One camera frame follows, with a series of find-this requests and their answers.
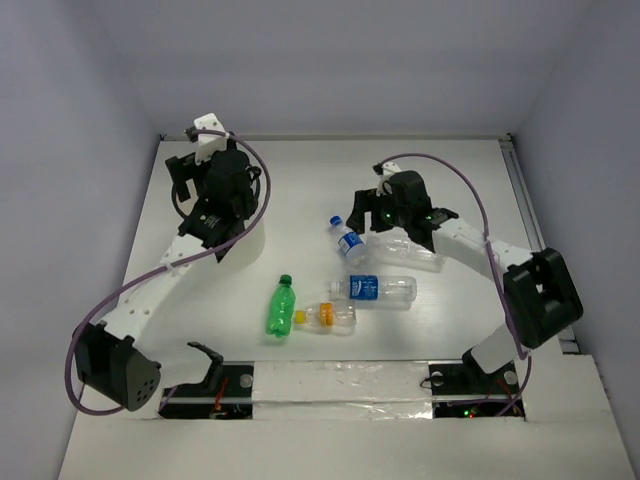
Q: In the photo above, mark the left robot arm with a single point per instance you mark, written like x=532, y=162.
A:
x=108, y=366

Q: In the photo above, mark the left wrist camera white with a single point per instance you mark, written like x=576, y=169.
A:
x=209, y=136

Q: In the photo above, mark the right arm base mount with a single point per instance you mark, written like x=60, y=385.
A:
x=460, y=389

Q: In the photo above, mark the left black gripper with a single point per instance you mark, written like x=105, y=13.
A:
x=181, y=170

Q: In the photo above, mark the aluminium side rail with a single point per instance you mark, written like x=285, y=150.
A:
x=566, y=338

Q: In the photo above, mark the yellow cap orange label bottle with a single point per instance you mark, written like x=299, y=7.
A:
x=334, y=317

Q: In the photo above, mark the blue label clear bottle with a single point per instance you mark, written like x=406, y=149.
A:
x=393, y=292

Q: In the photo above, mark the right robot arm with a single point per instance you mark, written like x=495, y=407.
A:
x=535, y=288

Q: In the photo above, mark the green plastic bottle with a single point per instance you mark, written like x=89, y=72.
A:
x=281, y=308

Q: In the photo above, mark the silver taped front bar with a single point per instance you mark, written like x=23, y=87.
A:
x=340, y=391

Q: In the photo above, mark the small blue cap bottle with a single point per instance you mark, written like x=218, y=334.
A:
x=348, y=241

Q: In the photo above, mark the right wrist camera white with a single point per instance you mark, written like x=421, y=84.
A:
x=385, y=170

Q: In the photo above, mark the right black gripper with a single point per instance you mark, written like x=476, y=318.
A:
x=365, y=201

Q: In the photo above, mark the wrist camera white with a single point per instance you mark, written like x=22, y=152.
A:
x=385, y=170
x=209, y=136

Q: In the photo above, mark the large clear plastic bottle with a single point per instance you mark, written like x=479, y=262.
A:
x=400, y=251

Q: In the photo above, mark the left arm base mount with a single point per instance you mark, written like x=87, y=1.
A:
x=225, y=393

